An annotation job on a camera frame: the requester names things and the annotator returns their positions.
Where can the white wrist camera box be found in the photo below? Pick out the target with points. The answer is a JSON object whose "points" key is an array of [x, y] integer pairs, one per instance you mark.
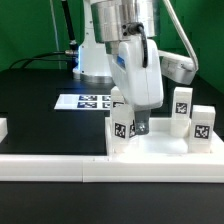
{"points": [[177, 67]]}

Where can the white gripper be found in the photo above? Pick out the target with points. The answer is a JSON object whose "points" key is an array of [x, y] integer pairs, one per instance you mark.
{"points": [[141, 87]]}

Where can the white thin pole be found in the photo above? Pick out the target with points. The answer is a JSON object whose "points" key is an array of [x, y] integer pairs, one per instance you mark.
{"points": [[54, 25]]}

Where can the white sheet with AprilTags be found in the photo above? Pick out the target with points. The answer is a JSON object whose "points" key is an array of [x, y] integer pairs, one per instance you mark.
{"points": [[83, 102]]}

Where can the white square table top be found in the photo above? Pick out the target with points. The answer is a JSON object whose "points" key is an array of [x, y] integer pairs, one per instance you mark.
{"points": [[158, 141]]}

